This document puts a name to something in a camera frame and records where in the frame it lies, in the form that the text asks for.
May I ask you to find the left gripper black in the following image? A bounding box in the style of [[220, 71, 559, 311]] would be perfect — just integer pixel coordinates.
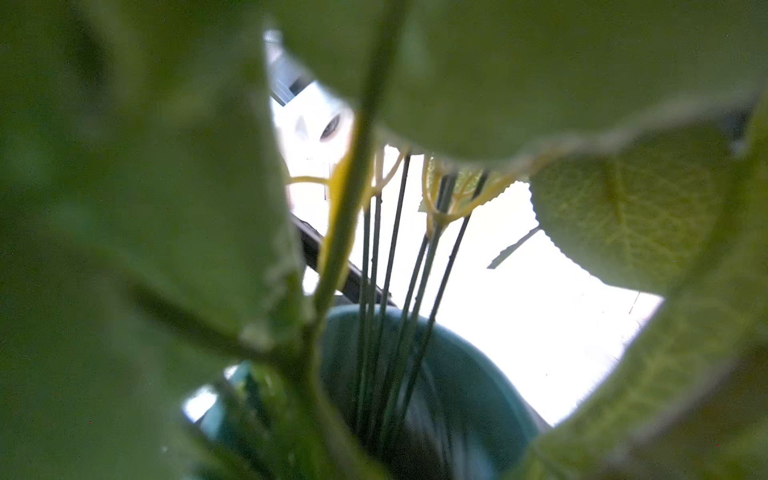
[[290, 212, 365, 306]]

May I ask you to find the teal ceramic vase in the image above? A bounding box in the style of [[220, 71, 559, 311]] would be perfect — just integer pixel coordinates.
[[200, 325, 547, 479]]

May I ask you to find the cream rose greenery bunch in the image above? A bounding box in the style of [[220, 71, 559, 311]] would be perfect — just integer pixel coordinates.
[[1, 1, 767, 479]]

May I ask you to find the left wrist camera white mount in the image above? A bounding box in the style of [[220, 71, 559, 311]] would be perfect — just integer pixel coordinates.
[[264, 29, 354, 206]]

